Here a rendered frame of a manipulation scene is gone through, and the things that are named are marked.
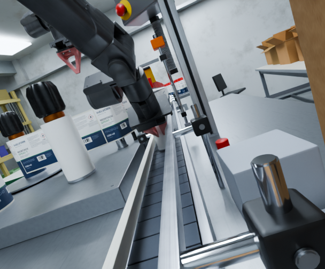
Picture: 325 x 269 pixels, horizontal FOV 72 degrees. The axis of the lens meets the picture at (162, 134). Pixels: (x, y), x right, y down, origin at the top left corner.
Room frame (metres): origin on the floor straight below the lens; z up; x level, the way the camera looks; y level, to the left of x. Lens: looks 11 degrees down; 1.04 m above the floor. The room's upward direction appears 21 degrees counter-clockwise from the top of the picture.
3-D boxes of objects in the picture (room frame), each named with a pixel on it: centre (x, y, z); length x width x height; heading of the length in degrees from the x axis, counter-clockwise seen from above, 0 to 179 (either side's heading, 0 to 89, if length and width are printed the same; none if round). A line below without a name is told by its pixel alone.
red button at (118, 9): (0.81, -0.02, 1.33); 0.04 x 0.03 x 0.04; 49
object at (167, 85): (3.18, -0.38, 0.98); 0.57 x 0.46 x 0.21; 84
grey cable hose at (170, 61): (0.88, -0.13, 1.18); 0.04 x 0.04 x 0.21
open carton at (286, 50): (2.58, -1.76, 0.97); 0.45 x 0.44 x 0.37; 76
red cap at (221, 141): (0.56, -0.14, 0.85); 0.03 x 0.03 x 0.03
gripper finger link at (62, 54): (0.79, 0.18, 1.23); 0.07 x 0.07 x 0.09; 85
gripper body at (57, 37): (0.78, 0.18, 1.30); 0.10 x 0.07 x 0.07; 175
